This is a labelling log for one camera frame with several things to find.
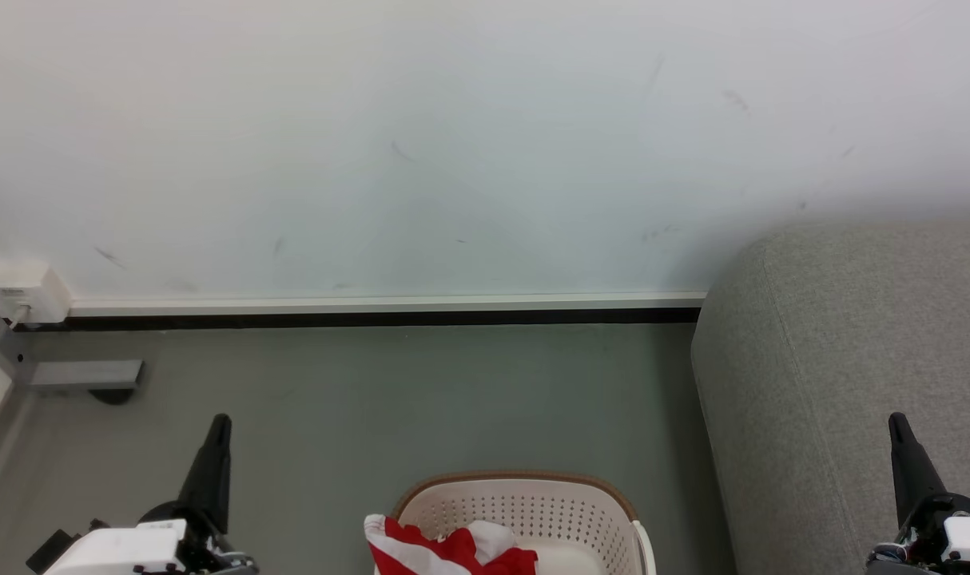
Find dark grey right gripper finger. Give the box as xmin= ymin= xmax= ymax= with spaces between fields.
xmin=889 ymin=412 xmax=948 ymax=528

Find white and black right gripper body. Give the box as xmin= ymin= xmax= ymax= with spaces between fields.
xmin=867 ymin=494 xmax=970 ymax=575

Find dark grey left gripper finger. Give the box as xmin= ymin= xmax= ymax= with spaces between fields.
xmin=177 ymin=414 xmax=233 ymax=534

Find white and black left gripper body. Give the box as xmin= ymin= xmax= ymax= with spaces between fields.
xmin=46 ymin=502 xmax=258 ymax=575

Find red shorts with white trim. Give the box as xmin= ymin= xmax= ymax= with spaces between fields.
xmin=364 ymin=514 xmax=539 ymax=575

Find grey fabric sofa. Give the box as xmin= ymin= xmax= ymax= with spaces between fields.
xmin=690 ymin=224 xmax=970 ymax=575

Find grey metal furniture leg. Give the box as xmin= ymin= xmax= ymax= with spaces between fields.
xmin=0 ymin=287 xmax=145 ymax=392

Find cream perforated laundry basket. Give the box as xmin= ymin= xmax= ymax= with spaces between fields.
xmin=391 ymin=470 xmax=657 ymax=575

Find white baseboard cable trunking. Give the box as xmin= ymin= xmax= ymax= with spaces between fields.
xmin=68 ymin=291 xmax=708 ymax=324

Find white wall socket box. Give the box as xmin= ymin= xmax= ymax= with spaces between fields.
xmin=0 ymin=262 xmax=72 ymax=324

